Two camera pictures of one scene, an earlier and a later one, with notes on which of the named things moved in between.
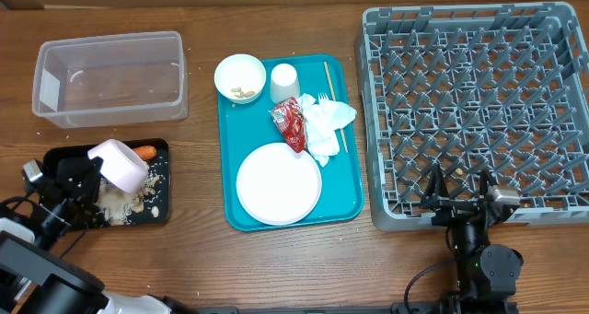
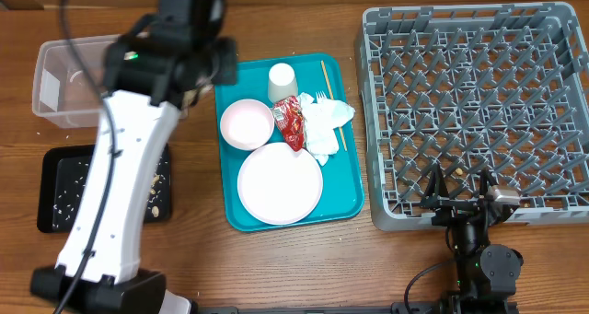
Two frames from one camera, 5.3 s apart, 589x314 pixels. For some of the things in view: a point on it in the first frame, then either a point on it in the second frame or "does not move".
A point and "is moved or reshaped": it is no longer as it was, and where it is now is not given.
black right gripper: x=451 y=209 does not move
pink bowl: x=121 y=167 is moved or reshaped
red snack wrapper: x=289 y=117 does not move
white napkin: x=321 y=121 does not move
